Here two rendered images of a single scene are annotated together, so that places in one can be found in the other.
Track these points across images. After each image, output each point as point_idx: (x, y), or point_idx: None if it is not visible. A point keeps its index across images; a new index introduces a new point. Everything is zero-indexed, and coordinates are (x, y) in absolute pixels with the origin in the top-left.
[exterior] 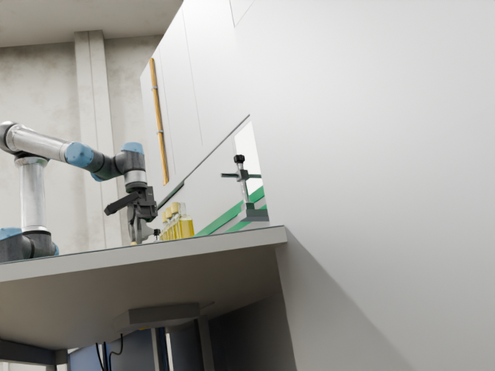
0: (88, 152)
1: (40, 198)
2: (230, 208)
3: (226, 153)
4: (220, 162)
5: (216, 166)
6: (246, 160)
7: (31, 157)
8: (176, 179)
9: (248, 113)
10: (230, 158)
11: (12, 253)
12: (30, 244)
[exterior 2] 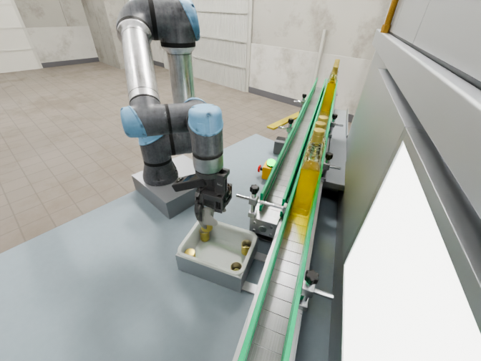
0: (135, 130)
1: (182, 94)
2: (249, 324)
3: (387, 141)
4: (381, 135)
5: (379, 127)
6: (378, 221)
7: (167, 49)
8: (382, 47)
9: (444, 157)
10: (382, 161)
11: (151, 157)
12: (169, 145)
